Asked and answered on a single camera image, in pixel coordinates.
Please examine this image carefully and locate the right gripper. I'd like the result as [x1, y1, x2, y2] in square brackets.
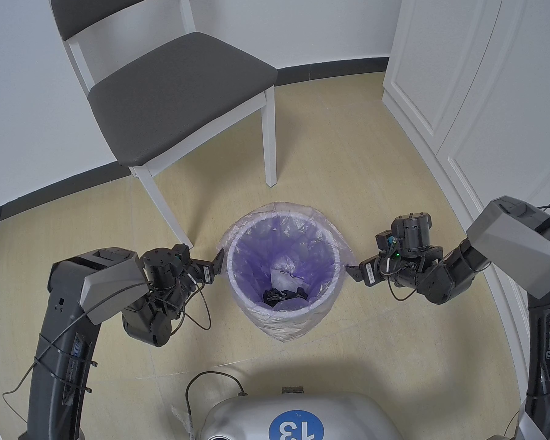
[346, 254, 398, 289]

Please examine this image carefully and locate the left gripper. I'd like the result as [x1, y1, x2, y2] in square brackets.
[182, 248, 226, 293]

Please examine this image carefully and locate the purple plastic bag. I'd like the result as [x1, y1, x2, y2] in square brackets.
[217, 202, 359, 344]

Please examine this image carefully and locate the black plastic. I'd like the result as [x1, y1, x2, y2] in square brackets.
[262, 287, 309, 309]

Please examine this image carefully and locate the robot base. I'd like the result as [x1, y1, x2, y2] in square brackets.
[201, 385, 397, 440]

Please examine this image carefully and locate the white trash bin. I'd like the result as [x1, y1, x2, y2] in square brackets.
[227, 214, 342, 338]

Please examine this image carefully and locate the crumpled white paper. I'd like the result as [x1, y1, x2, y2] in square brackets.
[269, 264, 303, 292]

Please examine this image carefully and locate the grey and white chair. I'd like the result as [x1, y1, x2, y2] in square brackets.
[41, 0, 278, 252]

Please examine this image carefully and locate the white wardrobe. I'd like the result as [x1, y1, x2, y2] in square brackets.
[382, 0, 550, 411]

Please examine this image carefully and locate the black cable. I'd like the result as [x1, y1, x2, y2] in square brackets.
[185, 371, 249, 413]
[389, 273, 420, 302]
[181, 284, 212, 330]

